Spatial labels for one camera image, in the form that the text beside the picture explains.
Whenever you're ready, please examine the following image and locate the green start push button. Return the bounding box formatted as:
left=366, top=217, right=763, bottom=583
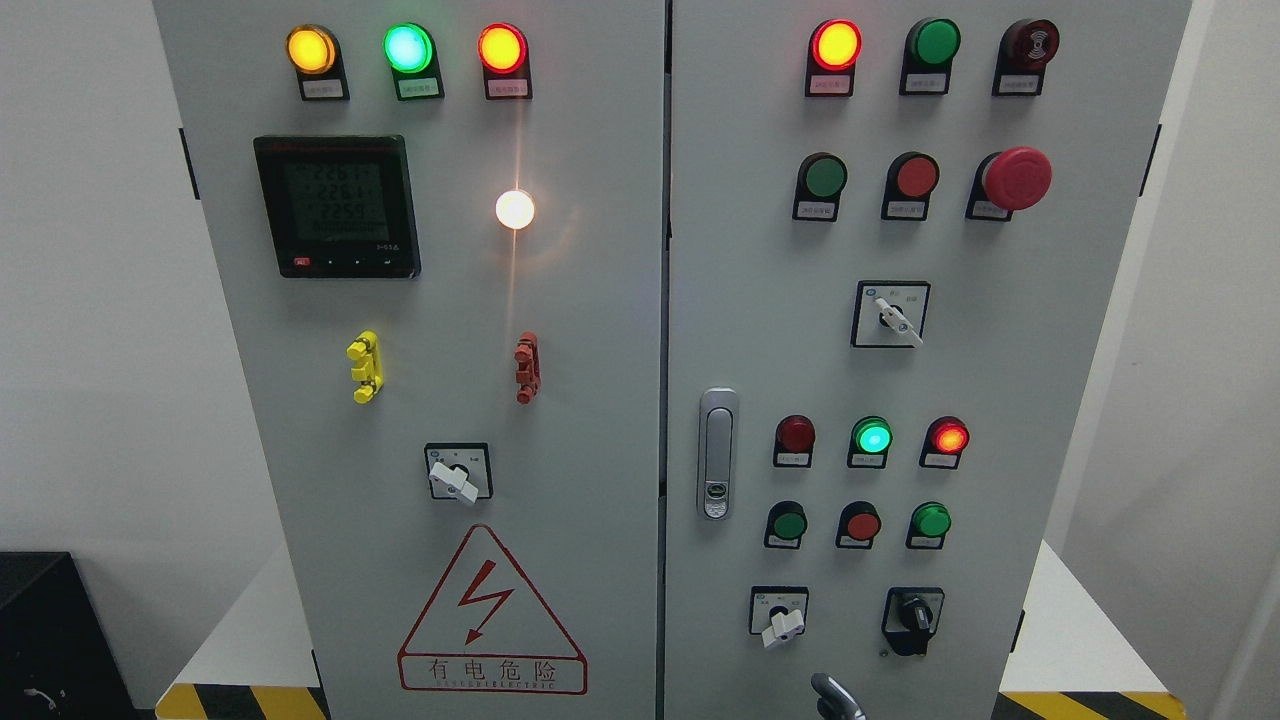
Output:
left=763, top=500, right=808, bottom=550

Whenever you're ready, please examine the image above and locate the green push button upper row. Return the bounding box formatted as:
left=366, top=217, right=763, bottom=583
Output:
left=792, top=152, right=849, bottom=223

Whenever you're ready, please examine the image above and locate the red push button lower row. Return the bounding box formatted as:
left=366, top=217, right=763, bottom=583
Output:
left=835, top=501, right=882, bottom=550

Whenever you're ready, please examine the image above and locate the red push button row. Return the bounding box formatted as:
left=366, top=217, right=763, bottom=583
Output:
left=881, top=151, right=940, bottom=222
left=835, top=501, right=882, bottom=550

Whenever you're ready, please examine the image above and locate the red push button upper row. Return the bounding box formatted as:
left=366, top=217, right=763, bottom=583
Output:
left=881, top=151, right=940, bottom=222

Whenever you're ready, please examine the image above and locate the green push button lower right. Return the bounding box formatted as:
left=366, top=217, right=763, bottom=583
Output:
left=905, top=501, right=952, bottom=550

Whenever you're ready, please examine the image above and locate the red emergency stop mushroom button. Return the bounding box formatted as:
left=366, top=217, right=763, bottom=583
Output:
left=965, top=146, right=1053, bottom=222

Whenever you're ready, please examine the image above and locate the grey electrical control cabinet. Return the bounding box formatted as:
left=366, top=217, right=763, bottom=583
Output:
left=154, top=1, right=1190, bottom=719

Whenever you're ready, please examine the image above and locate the red terminal connector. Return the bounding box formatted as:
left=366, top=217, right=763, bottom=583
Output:
left=513, top=332, right=541, bottom=405

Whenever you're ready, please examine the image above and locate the red indicator light middle left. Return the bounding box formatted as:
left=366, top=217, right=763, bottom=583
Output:
left=772, top=414, right=817, bottom=468

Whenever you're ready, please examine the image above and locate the red indicator light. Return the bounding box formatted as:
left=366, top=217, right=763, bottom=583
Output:
left=805, top=18, right=863, bottom=97
left=772, top=414, right=817, bottom=468
left=477, top=22, right=532, bottom=100
left=919, top=416, right=970, bottom=470

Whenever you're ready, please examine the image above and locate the white glowing indicator light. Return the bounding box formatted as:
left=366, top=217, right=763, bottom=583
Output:
left=495, top=190, right=536, bottom=231

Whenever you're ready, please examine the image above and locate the green indicator light middle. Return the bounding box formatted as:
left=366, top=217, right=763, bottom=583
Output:
left=847, top=416, right=893, bottom=469

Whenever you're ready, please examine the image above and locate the green indicator light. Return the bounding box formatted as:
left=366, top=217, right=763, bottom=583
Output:
left=847, top=416, right=893, bottom=469
left=899, top=17, right=963, bottom=96
left=381, top=22, right=445, bottom=101

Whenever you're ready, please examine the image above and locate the yellow terminal connector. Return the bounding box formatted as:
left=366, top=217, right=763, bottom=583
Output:
left=346, top=331, right=384, bottom=405

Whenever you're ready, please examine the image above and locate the red electrical hazard warning sticker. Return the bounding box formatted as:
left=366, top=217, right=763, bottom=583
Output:
left=398, top=524, right=588, bottom=694

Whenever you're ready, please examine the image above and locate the red indicator light middle right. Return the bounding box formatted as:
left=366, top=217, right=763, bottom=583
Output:
left=919, top=416, right=970, bottom=470

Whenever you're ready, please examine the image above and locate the black digital power meter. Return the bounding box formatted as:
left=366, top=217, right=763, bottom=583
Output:
left=253, top=135, right=421, bottom=279

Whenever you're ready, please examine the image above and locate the red indicator light top left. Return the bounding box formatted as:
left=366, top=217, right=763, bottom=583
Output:
left=477, top=22, right=532, bottom=100

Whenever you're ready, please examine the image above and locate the red indicator light top right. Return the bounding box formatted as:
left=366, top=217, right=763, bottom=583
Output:
left=805, top=18, right=863, bottom=97

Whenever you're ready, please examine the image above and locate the green indicator light top left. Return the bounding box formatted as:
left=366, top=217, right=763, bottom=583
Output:
left=381, top=22, right=445, bottom=101

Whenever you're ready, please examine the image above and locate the green indicator light top right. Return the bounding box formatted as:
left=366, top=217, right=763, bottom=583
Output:
left=899, top=17, right=963, bottom=96

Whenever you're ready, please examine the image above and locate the yellow indicator light top left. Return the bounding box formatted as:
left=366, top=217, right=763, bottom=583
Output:
left=285, top=24, right=349, bottom=101

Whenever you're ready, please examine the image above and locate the dark red buzzer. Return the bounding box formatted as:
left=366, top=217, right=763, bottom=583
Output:
left=992, top=19, right=1060, bottom=97

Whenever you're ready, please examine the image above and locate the black box lower left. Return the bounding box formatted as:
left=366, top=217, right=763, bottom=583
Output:
left=1, top=552, right=136, bottom=719

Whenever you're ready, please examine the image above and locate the silver cabinet door handle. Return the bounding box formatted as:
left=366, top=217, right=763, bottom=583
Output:
left=696, top=387, right=739, bottom=520

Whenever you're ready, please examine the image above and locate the left door selector switch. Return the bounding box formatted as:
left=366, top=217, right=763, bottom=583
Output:
left=424, top=442, right=493, bottom=506

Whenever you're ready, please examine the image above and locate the upper right selector switch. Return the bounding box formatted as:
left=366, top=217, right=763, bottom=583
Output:
left=850, top=281, right=931, bottom=348

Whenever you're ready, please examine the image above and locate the lower white selector switch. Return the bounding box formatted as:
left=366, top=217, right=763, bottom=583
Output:
left=749, top=585, right=809, bottom=650

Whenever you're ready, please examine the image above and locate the black rotary knob switch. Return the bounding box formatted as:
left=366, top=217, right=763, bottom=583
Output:
left=881, top=587, right=945, bottom=657

